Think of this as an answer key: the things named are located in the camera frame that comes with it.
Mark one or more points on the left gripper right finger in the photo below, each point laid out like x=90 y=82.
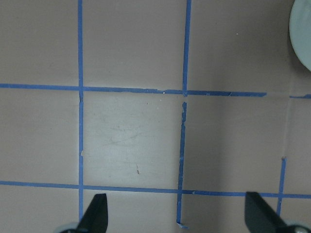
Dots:
x=259 y=217

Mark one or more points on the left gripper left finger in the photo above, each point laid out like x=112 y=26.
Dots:
x=95 y=219

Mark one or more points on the pale green cooking pot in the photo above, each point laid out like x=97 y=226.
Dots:
x=300 y=31

